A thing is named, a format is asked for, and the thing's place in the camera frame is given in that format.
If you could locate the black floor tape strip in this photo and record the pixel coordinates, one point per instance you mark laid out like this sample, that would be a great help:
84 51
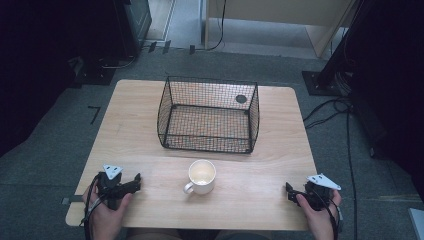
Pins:
152 46

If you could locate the light wooden furniture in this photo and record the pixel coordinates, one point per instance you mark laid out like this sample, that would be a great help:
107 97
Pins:
283 13

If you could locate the white box corner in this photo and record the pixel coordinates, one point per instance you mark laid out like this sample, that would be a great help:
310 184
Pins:
418 223

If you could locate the black stand base plate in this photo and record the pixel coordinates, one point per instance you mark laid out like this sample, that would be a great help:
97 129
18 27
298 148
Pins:
321 85
95 75

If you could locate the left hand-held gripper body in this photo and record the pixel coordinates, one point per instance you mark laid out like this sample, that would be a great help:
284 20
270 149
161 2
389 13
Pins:
111 186

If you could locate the person's right hand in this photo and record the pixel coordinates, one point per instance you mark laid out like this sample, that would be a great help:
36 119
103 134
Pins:
319 220

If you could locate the dark curtain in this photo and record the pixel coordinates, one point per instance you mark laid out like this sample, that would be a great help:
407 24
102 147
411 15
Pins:
393 83
40 60

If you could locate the dark cabinet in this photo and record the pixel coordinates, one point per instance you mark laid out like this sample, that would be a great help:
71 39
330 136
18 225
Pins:
133 23

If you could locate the black round table grommet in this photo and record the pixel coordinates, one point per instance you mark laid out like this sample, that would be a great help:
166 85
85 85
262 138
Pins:
241 98

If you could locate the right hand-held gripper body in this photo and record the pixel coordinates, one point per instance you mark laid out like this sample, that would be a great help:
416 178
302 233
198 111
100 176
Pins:
318 193

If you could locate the white cup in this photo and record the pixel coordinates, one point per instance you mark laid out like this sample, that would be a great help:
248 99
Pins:
202 176

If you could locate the grey table edge bracket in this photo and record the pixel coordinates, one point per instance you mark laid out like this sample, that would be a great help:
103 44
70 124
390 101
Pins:
71 200

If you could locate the black angled floor tape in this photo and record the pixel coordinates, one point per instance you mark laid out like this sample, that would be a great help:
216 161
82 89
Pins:
96 113

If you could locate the person's left hand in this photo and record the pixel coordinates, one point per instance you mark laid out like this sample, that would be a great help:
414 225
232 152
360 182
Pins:
107 218

